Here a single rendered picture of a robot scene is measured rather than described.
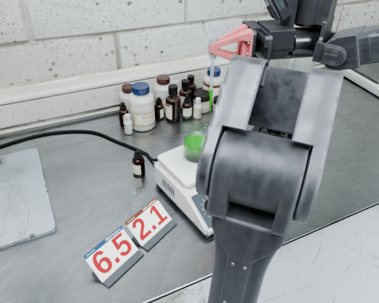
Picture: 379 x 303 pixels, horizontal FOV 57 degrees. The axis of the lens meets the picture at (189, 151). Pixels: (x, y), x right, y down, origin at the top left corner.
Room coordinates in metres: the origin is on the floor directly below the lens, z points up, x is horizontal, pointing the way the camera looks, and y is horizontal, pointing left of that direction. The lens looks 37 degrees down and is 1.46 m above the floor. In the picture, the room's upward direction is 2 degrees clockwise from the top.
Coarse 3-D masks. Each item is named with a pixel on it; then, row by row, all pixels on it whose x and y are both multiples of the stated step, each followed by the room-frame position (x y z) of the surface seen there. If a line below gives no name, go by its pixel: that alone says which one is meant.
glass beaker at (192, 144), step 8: (192, 120) 0.63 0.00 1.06; (200, 120) 0.63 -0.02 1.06; (184, 128) 0.61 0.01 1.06; (192, 128) 0.63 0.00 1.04; (200, 128) 0.63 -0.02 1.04; (184, 136) 0.59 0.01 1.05; (192, 136) 0.58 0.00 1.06; (200, 136) 0.58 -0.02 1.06; (184, 144) 0.59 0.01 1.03; (192, 144) 0.58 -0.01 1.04; (200, 144) 0.58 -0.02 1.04; (184, 152) 0.59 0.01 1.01; (192, 152) 0.58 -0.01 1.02; (192, 160) 0.58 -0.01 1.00
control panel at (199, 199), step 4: (192, 196) 0.50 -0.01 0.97; (196, 196) 0.50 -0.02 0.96; (200, 196) 0.51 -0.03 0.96; (204, 196) 0.51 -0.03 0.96; (196, 200) 0.50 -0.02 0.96; (200, 200) 0.50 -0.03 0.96; (204, 200) 0.50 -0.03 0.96; (196, 204) 0.49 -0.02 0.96; (200, 204) 0.49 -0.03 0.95; (200, 208) 0.48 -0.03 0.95; (204, 208) 0.49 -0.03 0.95; (200, 212) 0.48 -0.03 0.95; (204, 212) 0.48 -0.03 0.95; (204, 216) 0.47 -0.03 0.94; (208, 216) 0.47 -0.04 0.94; (204, 220) 0.46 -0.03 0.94; (208, 220) 0.47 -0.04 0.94; (208, 224) 0.46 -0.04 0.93
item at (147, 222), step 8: (152, 208) 0.50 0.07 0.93; (160, 208) 0.50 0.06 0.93; (144, 216) 0.47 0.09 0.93; (152, 216) 0.48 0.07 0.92; (160, 216) 0.49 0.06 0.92; (168, 216) 0.50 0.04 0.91; (128, 224) 0.45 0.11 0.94; (136, 224) 0.45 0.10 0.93; (144, 224) 0.46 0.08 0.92; (152, 224) 0.47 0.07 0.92; (160, 224) 0.47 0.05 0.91; (136, 232) 0.44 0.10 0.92; (144, 232) 0.45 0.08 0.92; (152, 232) 0.45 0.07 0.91
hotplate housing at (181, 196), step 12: (156, 168) 0.59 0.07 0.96; (156, 180) 0.59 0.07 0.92; (168, 180) 0.55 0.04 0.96; (168, 192) 0.55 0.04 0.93; (180, 192) 0.52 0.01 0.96; (192, 192) 0.51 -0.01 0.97; (180, 204) 0.52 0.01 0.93; (192, 204) 0.49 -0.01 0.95; (192, 216) 0.48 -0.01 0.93; (204, 228) 0.45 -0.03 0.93
